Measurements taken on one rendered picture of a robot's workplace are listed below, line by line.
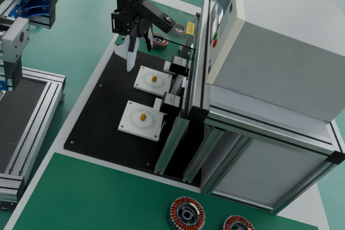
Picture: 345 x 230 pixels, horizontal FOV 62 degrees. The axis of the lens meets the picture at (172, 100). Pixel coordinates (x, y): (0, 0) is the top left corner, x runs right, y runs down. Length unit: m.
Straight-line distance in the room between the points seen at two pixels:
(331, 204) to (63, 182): 2.01
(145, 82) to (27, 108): 0.85
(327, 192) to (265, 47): 1.93
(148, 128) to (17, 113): 0.96
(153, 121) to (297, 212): 0.62
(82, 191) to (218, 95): 0.49
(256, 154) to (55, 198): 0.59
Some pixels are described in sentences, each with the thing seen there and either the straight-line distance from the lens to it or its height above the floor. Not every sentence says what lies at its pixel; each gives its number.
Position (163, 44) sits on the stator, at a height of 0.78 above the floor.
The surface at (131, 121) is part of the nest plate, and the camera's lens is 1.07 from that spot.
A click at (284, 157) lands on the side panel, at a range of 0.89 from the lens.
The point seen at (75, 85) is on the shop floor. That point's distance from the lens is 2.31.
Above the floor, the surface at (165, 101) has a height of 0.92.
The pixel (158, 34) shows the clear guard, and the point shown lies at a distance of 1.03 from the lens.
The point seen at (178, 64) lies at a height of 0.92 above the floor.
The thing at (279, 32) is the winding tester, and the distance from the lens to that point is 0.74.
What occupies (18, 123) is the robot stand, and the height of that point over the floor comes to 0.21.
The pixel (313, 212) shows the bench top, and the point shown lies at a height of 0.75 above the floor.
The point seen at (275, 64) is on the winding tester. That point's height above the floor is 1.24.
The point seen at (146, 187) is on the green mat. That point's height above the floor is 0.75.
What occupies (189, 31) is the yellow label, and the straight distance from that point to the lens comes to 1.11.
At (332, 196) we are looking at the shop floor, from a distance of 2.58.
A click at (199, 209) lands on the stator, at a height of 0.79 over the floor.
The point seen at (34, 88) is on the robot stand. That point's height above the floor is 0.21.
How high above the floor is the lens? 1.58
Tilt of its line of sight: 41 degrees down
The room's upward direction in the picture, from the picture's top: 23 degrees clockwise
